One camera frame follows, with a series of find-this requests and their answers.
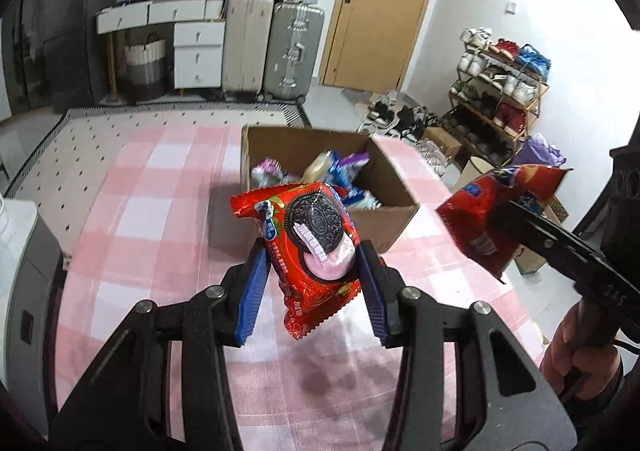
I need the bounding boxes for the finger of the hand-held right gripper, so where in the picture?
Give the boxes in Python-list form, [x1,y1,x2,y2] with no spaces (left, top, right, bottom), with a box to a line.
[487,200,602,293]

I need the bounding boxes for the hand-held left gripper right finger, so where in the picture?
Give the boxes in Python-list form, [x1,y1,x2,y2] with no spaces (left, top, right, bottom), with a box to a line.
[355,239,577,451]

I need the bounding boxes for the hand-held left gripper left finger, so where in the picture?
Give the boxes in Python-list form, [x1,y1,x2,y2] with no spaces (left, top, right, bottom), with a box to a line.
[50,242,271,451]

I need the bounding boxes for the red packet with blue logo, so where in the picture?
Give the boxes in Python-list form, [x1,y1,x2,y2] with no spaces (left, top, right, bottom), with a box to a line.
[435,163,574,280]

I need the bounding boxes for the brown cardboard box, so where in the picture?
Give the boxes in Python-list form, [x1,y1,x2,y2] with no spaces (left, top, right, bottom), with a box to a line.
[240,124,421,255]

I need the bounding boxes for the red cookie picture packet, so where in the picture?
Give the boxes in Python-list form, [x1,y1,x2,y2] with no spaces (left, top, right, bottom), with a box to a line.
[229,180,362,342]

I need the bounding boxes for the blue cookie packet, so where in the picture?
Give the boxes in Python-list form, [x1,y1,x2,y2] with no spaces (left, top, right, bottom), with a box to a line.
[332,168,361,192]

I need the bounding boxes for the large purple snack packet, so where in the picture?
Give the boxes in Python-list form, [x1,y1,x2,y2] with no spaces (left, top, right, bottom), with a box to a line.
[249,156,297,187]

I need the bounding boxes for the cream sandwich biscuit packet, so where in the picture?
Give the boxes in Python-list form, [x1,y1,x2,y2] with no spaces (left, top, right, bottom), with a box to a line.
[302,150,335,182]

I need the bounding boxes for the person's right hand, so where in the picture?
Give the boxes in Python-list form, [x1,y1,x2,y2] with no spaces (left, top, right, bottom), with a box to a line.
[542,302,624,402]

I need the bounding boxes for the purple bag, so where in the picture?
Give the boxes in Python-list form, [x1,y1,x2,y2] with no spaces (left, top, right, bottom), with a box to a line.
[512,133,569,172]

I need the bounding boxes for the cream waste bin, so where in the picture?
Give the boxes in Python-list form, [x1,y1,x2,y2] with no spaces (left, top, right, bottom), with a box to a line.
[452,156,494,195]

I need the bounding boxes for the wooden shoe rack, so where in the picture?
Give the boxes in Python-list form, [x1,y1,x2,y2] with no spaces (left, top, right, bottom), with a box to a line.
[447,28,551,167]

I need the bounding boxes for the pink checked tablecloth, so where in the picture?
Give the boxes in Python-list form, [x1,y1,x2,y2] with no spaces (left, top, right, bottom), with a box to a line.
[50,121,551,451]

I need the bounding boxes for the small closed cardboard box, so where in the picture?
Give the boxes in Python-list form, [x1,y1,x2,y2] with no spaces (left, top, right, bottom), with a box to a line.
[423,124,464,160]

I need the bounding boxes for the rows of sneakers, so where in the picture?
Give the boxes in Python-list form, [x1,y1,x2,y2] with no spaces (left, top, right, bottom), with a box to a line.
[448,28,551,162]

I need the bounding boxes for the pile of loose shoes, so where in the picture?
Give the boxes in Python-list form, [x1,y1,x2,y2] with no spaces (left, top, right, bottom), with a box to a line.
[357,91,454,177]

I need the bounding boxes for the grey door mat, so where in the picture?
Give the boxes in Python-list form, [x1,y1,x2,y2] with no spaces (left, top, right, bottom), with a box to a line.
[342,86,401,107]

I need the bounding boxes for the grey side cabinet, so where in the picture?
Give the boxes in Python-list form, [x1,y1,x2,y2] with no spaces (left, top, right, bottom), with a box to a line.
[0,196,69,437]

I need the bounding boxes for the patterned floor rug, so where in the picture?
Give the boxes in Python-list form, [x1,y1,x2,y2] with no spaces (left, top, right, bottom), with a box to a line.
[2,106,314,213]

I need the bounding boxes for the beige suitcase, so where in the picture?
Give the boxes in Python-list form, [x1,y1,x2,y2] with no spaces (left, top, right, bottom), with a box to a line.
[221,0,275,102]

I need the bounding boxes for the silver suitcase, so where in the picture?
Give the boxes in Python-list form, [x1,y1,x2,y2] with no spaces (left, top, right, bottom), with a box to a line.
[262,0,326,105]

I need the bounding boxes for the white dresser with drawers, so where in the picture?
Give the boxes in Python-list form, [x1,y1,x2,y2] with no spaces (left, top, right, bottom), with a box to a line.
[95,0,227,95]

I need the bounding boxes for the grey and white laundry basket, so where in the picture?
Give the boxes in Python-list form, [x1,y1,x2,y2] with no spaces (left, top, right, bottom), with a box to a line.
[122,31,167,102]

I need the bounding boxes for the wooden door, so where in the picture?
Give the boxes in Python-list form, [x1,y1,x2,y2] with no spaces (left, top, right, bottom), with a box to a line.
[319,0,446,90]

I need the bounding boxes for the grey refrigerator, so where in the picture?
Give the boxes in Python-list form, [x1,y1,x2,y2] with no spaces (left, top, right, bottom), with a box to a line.
[42,0,126,108]

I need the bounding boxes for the dark glass door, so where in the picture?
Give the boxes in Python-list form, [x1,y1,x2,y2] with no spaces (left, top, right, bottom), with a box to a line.
[0,0,51,118]

